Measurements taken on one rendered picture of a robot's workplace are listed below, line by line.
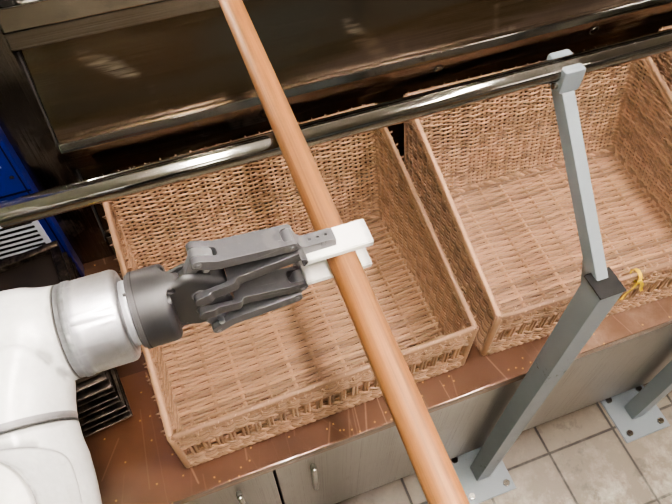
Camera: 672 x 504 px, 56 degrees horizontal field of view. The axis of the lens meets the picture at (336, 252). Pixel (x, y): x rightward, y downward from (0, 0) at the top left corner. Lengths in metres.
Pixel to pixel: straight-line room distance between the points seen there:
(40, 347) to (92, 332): 0.04
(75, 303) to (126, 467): 0.67
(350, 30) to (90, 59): 0.44
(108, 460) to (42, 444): 0.66
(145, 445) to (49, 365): 0.65
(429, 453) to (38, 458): 0.31
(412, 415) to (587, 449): 1.40
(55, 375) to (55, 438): 0.05
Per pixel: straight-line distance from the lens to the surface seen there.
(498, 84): 0.86
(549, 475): 1.86
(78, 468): 0.60
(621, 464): 1.94
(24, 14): 1.06
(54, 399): 0.60
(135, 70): 1.13
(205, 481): 1.19
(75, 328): 0.59
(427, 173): 1.28
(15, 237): 1.32
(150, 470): 1.22
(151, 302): 0.59
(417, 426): 0.54
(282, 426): 1.17
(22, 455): 0.57
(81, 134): 1.16
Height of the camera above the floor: 1.71
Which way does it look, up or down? 55 degrees down
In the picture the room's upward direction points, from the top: straight up
